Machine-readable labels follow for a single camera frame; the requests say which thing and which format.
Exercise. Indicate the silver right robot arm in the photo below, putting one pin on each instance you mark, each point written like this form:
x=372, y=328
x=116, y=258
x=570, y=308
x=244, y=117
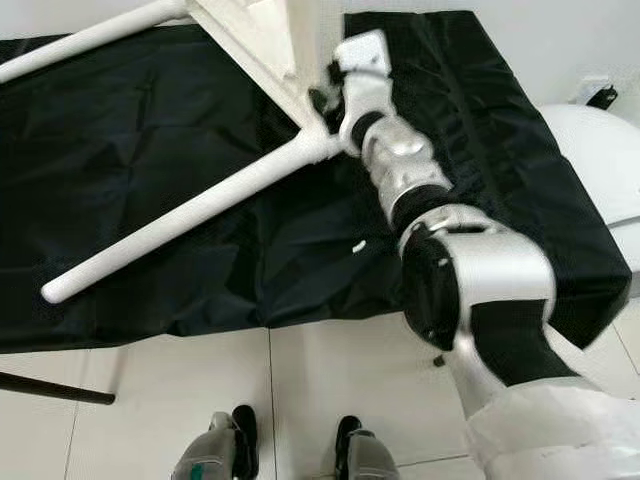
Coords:
x=410, y=165

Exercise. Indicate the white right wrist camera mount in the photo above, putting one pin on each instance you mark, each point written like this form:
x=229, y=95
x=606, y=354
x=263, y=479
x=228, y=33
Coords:
x=365, y=80

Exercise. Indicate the white plastic table leg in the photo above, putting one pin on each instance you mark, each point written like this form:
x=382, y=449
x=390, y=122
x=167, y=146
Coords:
x=190, y=210
x=90, y=35

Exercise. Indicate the small white plastic piece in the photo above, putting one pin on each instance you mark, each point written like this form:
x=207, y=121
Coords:
x=358, y=245

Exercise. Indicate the white wall socket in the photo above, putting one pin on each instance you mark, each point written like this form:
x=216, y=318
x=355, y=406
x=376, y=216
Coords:
x=588, y=88

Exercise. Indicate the grey robot right leg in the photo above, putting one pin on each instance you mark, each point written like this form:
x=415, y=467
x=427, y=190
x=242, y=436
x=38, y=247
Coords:
x=365, y=455

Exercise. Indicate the black metal table leg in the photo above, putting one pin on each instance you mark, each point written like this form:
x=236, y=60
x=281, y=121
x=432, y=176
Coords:
x=55, y=388

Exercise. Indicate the black tablecloth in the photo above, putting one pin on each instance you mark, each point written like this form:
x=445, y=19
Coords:
x=120, y=150

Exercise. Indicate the black power plug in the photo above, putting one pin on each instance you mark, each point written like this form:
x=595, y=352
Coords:
x=602, y=97

